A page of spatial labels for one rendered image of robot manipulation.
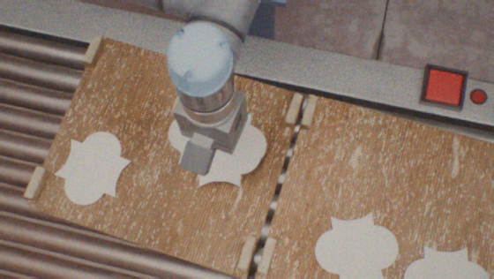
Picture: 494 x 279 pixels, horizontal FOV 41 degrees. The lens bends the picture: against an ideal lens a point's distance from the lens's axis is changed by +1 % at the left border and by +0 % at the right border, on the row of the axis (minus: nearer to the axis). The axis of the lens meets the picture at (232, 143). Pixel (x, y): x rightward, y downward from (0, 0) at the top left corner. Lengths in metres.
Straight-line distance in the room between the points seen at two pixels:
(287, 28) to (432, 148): 1.20
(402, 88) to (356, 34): 1.08
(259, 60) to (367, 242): 0.39
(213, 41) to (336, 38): 1.58
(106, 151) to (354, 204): 0.45
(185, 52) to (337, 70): 0.55
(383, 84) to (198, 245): 0.45
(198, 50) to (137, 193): 0.48
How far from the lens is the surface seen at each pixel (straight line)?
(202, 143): 0.96
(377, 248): 1.15
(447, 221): 1.19
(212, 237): 1.15
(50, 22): 1.37
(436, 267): 1.17
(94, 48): 1.27
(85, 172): 1.21
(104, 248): 1.20
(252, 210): 1.16
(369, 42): 2.33
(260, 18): 1.62
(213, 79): 0.76
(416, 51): 2.34
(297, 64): 1.27
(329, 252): 1.14
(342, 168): 1.18
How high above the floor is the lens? 2.07
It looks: 72 degrees down
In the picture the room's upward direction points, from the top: 9 degrees counter-clockwise
